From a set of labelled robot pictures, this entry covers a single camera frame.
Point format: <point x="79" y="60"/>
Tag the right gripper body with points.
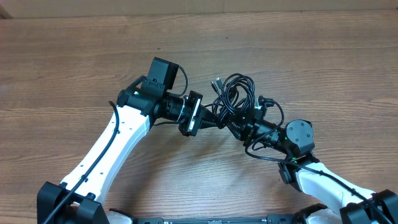
<point x="254" y="124"/>

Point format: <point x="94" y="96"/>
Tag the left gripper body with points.
<point x="189" y="122"/>

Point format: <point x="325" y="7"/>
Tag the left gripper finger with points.
<point x="208" y="114"/>
<point x="207" y="124"/>

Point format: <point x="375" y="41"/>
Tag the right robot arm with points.
<point x="290" y="146"/>

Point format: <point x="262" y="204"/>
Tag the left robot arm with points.
<point x="81" y="195"/>

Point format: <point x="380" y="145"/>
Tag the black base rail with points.
<point x="270" y="219"/>

